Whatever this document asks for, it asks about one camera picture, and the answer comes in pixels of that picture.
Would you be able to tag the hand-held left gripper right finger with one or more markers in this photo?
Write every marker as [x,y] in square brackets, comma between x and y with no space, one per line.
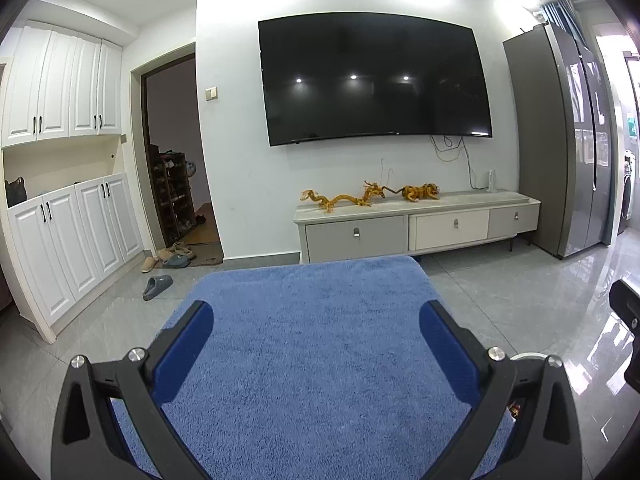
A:
[450,355]

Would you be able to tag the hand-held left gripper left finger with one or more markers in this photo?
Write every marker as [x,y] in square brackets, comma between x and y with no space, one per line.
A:
[182,355]

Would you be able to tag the grey slipper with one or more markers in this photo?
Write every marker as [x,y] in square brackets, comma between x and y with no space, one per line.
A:
[157,287]

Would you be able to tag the blue-grey slipper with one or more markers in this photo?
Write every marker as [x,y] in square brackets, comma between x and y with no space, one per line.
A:
[177,261]

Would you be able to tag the beige slipper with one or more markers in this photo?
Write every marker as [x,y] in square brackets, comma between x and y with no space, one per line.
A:
[149,265]

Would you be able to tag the brown doormat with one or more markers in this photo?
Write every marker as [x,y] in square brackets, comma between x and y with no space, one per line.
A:
[206,256]

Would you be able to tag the white washing machine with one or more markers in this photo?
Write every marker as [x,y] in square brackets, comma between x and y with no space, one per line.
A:
[627,195]

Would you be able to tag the blue fluffy blanket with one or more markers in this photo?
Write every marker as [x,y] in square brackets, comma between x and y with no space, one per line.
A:
[310,360]

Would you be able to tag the white grey television cabinet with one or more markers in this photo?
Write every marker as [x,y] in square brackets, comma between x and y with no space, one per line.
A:
[450,222]

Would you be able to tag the dark wooden shoe rack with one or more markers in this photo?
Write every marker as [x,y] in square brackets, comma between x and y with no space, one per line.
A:
[172,200]

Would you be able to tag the white built-in cabinet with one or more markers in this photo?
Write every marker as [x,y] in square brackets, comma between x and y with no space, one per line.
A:
[60,250]

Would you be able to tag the golden tiger figurine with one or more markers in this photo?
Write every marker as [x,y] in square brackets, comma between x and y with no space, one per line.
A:
[422,192]

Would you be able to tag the golden dragon figurine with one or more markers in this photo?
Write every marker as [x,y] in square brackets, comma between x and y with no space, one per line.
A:
[345,200]

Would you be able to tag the grey double-door refrigerator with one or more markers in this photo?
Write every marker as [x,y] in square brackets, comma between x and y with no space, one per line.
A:
[545,135]

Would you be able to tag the black handbag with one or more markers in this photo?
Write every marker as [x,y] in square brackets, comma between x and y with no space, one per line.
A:
[15,192]

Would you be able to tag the blue curtain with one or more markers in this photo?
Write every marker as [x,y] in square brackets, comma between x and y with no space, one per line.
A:
[565,17]

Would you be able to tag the green wall sticker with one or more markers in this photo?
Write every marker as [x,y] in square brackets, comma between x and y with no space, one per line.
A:
[633,125]

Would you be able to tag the beige wall light switch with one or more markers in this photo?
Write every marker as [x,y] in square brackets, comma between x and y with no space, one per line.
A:
[211,93]

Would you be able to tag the black wall television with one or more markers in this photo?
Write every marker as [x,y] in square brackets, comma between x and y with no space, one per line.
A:
[375,75]

